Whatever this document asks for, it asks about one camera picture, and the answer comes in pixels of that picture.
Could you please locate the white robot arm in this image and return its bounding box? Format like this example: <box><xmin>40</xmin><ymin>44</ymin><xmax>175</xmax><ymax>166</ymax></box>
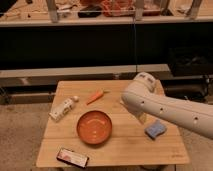
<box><xmin>121</xmin><ymin>72</ymin><xmax>213</xmax><ymax>139</ymax></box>

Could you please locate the black and pink box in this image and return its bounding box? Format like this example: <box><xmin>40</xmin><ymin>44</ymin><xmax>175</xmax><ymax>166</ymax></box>
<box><xmin>56</xmin><ymin>148</ymin><xmax>89</xmax><ymax>168</ymax></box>

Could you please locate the blue sponge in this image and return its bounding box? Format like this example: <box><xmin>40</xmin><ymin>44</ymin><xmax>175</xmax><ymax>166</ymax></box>
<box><xmin>144</xmin><ymin>120</ymin><xmax>167</xmax><ymax>140</ymax></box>

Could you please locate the orange ceramic bowl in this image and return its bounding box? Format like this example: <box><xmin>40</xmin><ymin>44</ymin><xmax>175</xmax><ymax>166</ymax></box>
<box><xmin>76</xmin><ymin>110</ymin><xmax>112</xmax><ymax>145</ymax></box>

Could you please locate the wooden table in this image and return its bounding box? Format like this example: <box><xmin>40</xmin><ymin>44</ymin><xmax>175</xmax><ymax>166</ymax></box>
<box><xmin>36</xmin><ymin>80</ymin><xmax>189</xmax><ymax>168</ymax></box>

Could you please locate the metal shelf rail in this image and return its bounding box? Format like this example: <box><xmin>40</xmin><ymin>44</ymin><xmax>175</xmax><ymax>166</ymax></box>
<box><xmin>0</xmin><ymin>64</ymin><xmax>169</xmax><ymax>87</ymax></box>

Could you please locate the white plastic bottle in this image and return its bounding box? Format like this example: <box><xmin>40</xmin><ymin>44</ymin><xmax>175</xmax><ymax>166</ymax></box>
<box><xmin>49</xmin><ymin>96</ymin><xmax>79</xmax><ymax>122</ymax></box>

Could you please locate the orange carrot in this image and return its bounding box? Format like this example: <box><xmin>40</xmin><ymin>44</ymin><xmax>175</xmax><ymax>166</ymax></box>
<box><xmin>86</xmin><ymin>90</ymin><xmax>109</xmax><ymax>105</ymax></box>

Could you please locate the vertical black cable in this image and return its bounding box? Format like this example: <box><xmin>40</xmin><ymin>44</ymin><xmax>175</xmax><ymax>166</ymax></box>
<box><xmin>132</xmin><ymin>16</ymin><xmax>139</xmax><ymax>76</ymax></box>

